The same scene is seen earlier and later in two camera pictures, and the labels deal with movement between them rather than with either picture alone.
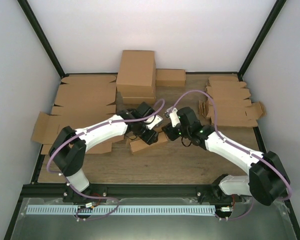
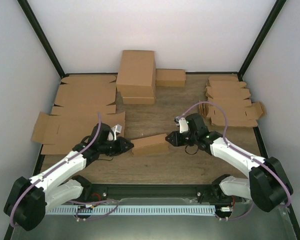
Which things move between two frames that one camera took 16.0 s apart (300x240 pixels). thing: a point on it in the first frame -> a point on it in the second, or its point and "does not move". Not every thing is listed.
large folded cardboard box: (137, 74) does not move
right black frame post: (260, 39) does not move
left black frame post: (28, 11) does not move
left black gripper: (148, 138) -> (122, 146)
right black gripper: (169, 132) -> (174, 142)
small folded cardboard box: (170, 77) does not move
